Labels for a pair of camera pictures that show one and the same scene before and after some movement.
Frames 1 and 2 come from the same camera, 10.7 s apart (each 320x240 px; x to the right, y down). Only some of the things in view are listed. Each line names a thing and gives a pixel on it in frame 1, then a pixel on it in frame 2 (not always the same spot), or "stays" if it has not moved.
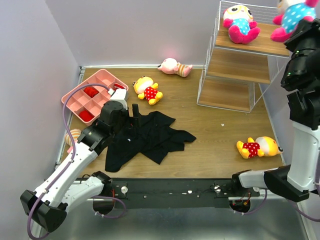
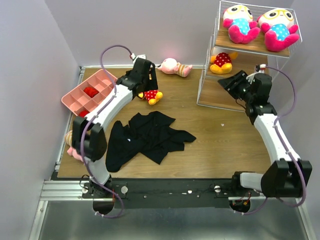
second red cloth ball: x=86 y=115 stays
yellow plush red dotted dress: x=146 y=89 stays
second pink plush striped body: x=171 y=66 stays
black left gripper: x=129 y=119 → x=152 y=83
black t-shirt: x=155 y=136 stays
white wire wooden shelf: x=242 y=60 stays
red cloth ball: x=90 y=91 stays
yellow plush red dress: x=263 y=146 → x=221 y=63
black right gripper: x=300 y=28 → x=238 y=88
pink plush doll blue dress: x=239 y=19 stays
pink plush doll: x=292 y=12 → x=281 y=32
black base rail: x=147 y=192 stays
